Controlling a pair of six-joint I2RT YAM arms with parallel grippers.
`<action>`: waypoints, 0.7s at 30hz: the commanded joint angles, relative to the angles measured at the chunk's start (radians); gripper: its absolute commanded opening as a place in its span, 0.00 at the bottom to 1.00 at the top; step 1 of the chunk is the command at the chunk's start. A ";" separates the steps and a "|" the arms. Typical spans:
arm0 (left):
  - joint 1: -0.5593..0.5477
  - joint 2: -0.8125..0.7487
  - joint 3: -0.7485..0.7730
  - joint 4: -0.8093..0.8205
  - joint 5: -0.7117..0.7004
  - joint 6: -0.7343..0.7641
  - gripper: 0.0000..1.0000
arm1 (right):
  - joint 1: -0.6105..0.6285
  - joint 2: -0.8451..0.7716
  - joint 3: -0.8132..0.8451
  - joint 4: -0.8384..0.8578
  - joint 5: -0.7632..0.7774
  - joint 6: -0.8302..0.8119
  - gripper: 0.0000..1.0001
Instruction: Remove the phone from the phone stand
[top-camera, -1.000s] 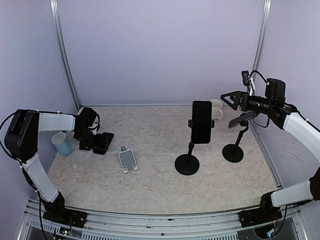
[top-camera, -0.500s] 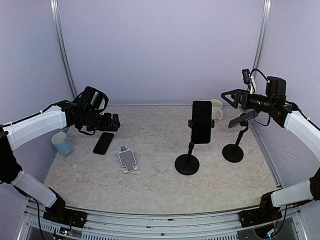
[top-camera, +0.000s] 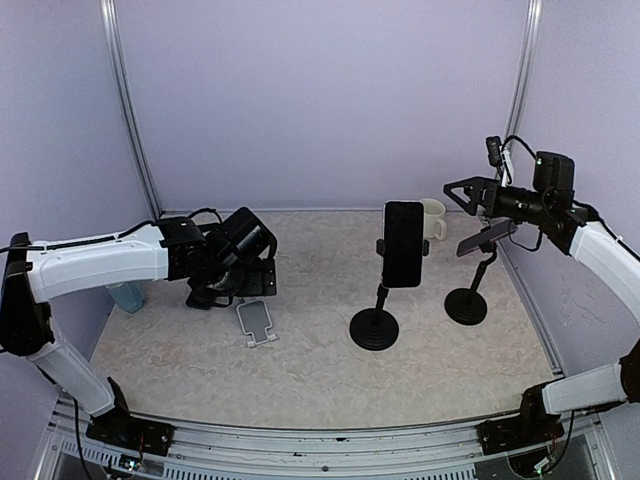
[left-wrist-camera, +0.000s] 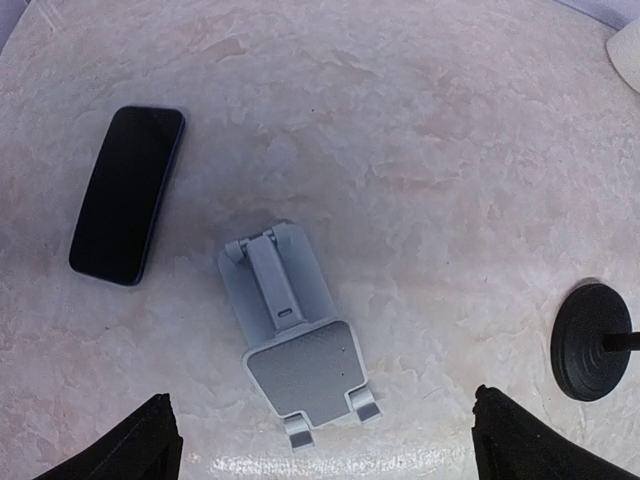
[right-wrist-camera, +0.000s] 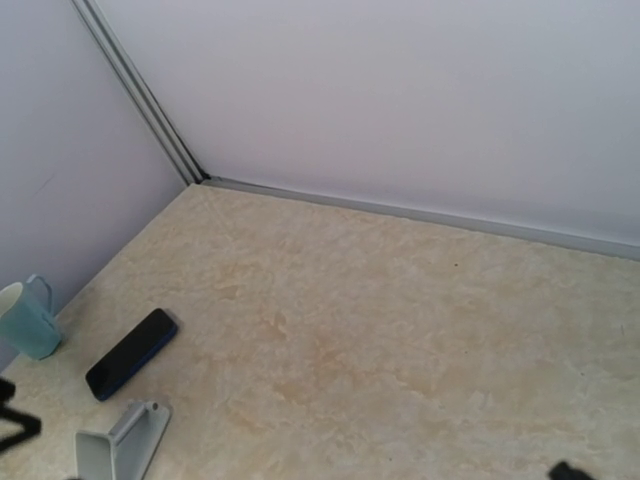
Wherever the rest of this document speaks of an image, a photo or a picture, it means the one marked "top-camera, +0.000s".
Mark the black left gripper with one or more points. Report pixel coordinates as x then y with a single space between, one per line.
255 285

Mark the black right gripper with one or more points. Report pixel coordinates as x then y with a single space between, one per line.
480 185

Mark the black smartphone silver edge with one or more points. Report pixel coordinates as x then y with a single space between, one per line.
403 237

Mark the black round-base phone stand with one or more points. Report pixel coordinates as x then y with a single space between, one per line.
376 329

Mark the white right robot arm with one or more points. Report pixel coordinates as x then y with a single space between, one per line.
579 282

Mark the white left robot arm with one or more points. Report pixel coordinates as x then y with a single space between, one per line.
40 274

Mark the purple smartphone on stand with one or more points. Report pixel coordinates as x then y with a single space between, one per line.
486 237

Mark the grey folding phone stand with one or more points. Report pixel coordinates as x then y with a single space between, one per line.
256 323

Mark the cream ceramic mug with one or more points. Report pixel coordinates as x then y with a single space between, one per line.
434 224

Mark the light blue cup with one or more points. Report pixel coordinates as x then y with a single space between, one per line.
128 296

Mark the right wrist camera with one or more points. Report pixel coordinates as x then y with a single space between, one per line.
494 148

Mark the aluminium corner post right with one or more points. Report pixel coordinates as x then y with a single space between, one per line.
525 66

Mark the aluminium corner post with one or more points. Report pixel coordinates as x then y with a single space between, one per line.
110 23
525 66

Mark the aluminium corner post left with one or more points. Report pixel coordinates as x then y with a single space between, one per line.
110 23

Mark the aluminium front rail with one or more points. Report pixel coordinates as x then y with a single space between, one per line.
198 450

